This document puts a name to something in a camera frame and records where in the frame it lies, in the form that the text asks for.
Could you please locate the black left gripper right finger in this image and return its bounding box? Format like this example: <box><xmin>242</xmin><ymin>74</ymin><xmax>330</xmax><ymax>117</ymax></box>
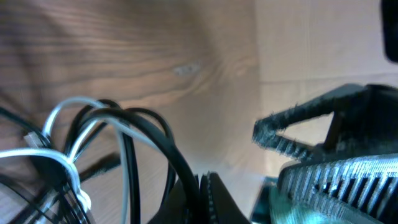
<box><xmin>200</xmin><ymin>172</ymin><xmax>250</xmax><ymax>224</ymax></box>

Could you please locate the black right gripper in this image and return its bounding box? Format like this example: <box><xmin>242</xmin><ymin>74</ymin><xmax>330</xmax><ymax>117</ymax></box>
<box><xmin>252</xmin><ymin>83</ymin><xmax>397</xmax><ymax>161</ymax></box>

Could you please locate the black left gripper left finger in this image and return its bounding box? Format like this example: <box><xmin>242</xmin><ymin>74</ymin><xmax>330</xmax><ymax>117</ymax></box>
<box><xmin>147</xmin><ymin>179</ymin><xmax>199</xmax><ymax>224</ymax></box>

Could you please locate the white usb cable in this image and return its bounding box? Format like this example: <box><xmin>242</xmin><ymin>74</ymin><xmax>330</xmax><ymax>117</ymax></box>
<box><xmin>0</xmin><ymin>95</ymin><xmax>159</xmax><ymax>224</ymax></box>

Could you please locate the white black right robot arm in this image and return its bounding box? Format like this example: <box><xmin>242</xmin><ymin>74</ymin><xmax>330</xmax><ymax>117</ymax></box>
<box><xmin>252</xmin><ymin>0</ymin><xmax>397</xmax><ymax>223</ymax></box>

